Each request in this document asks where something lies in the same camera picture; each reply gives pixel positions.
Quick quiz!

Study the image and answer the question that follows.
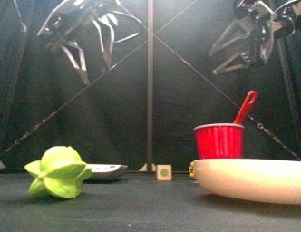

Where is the white picture block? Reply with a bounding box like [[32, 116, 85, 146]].
[[155, 164, 173, 182]]

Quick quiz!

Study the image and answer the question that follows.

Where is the green toy starfruit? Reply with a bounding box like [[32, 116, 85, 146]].
[[23, 145, 93, 200]]

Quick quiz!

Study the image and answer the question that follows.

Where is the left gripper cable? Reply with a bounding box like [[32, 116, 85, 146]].
[[109, 0, 145, 44]]

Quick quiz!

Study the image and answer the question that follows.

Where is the vertical metal frame pole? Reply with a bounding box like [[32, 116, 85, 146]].
[[145, 0, 155, 173]]

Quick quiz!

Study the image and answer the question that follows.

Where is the orange toy food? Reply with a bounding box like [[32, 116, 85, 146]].
[[188, 161, 197, 180]]

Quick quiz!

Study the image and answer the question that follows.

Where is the red toy utensil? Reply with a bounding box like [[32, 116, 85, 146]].
[[232, 90, 259, 126]]

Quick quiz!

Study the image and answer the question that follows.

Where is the red ribbed toy cup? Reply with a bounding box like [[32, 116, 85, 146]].
[[192, 122, 245, 160]]

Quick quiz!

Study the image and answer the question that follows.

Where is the white round bowl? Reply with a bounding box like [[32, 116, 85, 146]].
[[191, 158, 301, 206]]

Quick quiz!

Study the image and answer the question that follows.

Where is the thin diagonal frame cord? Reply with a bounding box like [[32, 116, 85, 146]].
[[115, 0, 301, 162], [0, 0, 199, 160]]

